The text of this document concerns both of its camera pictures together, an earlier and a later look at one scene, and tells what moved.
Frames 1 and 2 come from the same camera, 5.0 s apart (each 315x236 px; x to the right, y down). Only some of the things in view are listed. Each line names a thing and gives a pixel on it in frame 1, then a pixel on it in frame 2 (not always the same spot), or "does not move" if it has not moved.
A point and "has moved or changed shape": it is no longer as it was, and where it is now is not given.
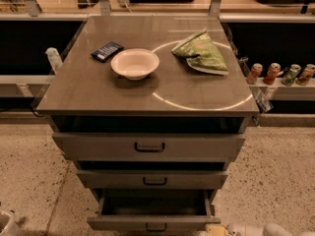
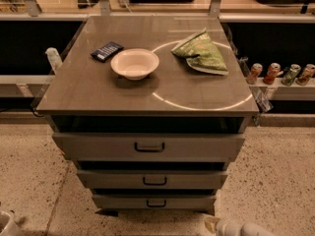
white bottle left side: [54, 58] does not move
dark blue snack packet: [107, 51] does not move
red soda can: [253, 75] does not move
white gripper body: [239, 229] to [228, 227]
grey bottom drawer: [154, 210] has moved or changed shape
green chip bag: [202, 54] does not move
